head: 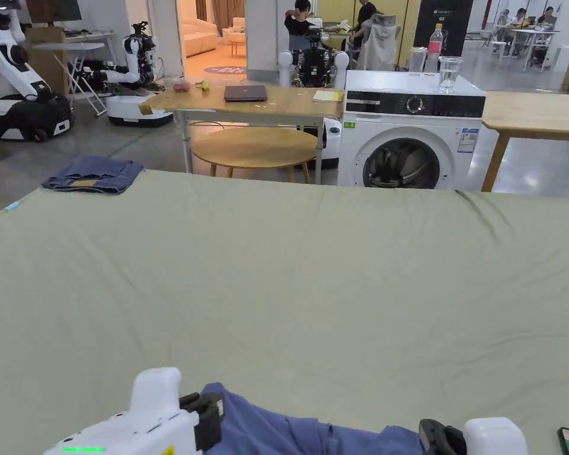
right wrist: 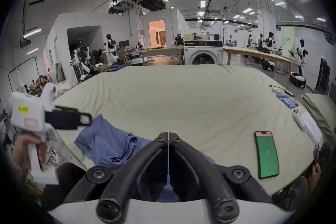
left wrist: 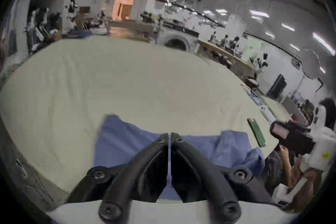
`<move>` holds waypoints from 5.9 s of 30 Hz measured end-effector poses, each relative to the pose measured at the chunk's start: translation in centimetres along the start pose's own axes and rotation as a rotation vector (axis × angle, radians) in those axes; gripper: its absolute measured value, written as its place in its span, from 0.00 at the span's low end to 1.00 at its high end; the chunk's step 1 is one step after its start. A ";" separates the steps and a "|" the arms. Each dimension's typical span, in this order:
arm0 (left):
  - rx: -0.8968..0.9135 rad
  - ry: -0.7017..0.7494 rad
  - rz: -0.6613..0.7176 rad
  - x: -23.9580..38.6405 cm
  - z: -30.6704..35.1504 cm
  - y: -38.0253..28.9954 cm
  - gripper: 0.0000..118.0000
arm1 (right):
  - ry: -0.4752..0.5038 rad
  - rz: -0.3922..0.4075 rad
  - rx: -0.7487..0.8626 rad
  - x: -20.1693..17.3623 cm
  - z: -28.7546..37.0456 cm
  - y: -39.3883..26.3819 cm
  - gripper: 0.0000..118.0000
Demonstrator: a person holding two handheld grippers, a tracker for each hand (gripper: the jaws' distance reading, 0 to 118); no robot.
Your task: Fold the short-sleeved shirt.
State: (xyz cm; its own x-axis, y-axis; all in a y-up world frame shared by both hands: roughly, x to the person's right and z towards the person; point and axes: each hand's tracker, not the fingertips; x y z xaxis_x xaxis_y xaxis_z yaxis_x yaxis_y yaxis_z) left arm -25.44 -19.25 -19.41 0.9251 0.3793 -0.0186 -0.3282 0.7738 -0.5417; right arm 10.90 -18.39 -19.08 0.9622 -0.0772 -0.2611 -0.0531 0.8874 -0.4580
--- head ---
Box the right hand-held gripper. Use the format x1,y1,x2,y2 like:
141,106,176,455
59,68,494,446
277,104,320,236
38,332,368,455
418,416,528,455

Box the bed with pale green sheet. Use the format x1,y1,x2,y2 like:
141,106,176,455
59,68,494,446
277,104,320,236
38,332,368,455
0,168,569,455

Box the brown cardboard carton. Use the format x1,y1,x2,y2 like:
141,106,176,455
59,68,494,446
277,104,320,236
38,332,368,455
25,25,70,95

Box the blue garment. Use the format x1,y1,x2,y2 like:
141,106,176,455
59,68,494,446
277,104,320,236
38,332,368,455
201,383,425,455

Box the tall white and black robot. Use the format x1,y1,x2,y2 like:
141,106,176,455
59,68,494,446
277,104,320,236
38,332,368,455
0,0,74,143

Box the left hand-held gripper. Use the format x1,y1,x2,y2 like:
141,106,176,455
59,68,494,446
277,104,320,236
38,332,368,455
42,367,223,455

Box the round low wooden table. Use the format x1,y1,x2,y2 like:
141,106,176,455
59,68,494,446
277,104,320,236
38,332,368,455
191,127,318,185

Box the rectangular wooden table with laptop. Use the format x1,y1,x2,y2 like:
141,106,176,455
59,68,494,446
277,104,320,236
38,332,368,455
139,80,347,185

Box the group of people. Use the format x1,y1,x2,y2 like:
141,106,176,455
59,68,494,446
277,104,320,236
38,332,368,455
495,7,558,30

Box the office chair with grey garment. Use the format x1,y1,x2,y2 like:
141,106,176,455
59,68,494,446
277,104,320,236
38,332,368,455
357,14,402,72

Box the white washing machine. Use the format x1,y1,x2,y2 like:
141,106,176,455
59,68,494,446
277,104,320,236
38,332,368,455
336,23,487,190

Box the row of tables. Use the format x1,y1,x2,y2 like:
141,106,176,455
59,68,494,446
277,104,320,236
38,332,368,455
489,28,561,73

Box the plain wooden table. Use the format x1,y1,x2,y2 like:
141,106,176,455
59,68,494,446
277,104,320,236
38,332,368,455
481,91,569,193

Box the black robot with white shoulders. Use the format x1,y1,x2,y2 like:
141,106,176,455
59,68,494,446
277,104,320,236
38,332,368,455
279,28,351,90

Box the folded blue jeans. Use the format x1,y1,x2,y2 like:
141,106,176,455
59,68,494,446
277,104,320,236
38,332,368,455
41,156,145,196

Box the black standing banner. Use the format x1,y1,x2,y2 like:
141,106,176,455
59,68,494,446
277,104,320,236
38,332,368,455
412,0,475,63

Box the white robot with folded arms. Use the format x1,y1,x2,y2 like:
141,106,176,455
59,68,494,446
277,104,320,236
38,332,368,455
82,21,174,128

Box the cream sofa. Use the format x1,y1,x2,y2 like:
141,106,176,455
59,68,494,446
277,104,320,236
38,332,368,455
182,16,219,59

